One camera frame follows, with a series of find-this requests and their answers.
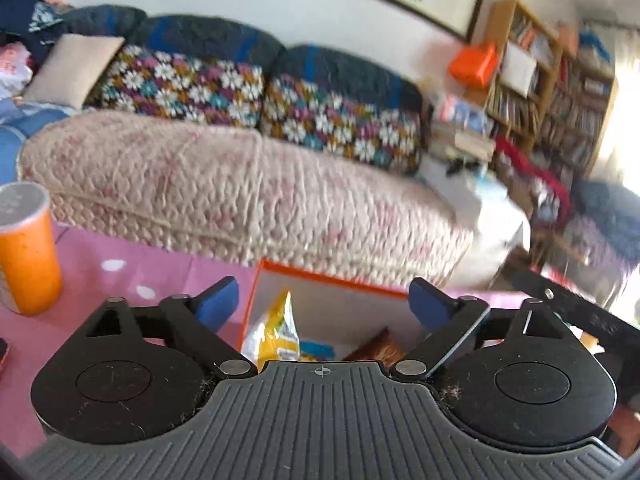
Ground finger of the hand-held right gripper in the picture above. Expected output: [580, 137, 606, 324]
[509, 269, 583, 320]

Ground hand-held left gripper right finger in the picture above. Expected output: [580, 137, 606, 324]
[389, 277, 577, 380]

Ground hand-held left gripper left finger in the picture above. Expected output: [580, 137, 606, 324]
[82, 276, 259, 380]

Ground yellow packet with white logo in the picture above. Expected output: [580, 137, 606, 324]
[241, 289, 302, 372]

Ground orange cracker packet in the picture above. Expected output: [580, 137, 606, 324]
[344, 327, 407, 365]

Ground orange cardboard box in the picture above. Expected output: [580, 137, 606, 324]
[240, 259, 432, 365]

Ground dark blue cloth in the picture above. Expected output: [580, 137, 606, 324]
[569, 179, 640, 272]

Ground white boxes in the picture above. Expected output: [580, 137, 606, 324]
[416, 154, 532, 257]

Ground red cloth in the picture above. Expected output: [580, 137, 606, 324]
[494, 136, 572, 227]

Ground stack of books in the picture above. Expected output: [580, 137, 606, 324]
[429, 94, 497, 162]

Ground wooden bookshelf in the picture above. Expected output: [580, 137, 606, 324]
[481, 0, 620, 182]

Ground orange canister with white label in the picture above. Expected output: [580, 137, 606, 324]
[0, 181, 64, 317]

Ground floral cushion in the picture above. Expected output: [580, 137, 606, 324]
[260, 74, 424, 177]
[96, 44, 267, 130]

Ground orange bag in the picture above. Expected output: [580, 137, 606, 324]
[447, 41, 499, 87]

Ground blue striped blanket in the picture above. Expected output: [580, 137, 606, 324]
[0, 99, 68, 187]

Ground dark blue sofa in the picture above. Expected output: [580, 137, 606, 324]
[59, 4, 475, 290]

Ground beige pillow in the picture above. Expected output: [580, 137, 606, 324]
[21, 33, 127, 112]

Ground pile of clothes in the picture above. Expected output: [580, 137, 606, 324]
[0, 0, 67, 102]

